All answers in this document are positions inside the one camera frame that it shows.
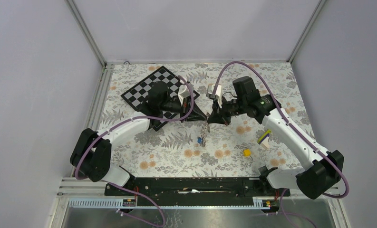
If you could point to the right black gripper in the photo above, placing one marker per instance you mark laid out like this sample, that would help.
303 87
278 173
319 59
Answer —
218 115

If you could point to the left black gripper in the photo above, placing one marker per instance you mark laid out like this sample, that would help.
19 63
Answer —
196 114

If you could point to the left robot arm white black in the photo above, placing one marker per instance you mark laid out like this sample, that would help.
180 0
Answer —
92 153

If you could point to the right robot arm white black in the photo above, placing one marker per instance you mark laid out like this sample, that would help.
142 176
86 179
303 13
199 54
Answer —
319 169

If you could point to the floral table mat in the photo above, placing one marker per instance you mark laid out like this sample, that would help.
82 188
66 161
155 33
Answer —
173 151

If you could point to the yellow cube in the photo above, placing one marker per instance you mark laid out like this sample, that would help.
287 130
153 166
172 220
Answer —
247 153

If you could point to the black white chessboard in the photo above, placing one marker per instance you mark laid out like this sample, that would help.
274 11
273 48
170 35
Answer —
156 95

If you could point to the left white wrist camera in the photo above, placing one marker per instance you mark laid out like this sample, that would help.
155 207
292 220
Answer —
184 92

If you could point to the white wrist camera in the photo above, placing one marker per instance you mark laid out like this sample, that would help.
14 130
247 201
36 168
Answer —
214 92
184 92

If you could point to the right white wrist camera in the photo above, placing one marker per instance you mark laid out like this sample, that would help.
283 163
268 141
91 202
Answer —
214 92

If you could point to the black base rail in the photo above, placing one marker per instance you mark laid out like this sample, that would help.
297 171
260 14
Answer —
214 189

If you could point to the white cable duct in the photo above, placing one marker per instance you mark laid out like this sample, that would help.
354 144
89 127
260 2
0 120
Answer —
131 203

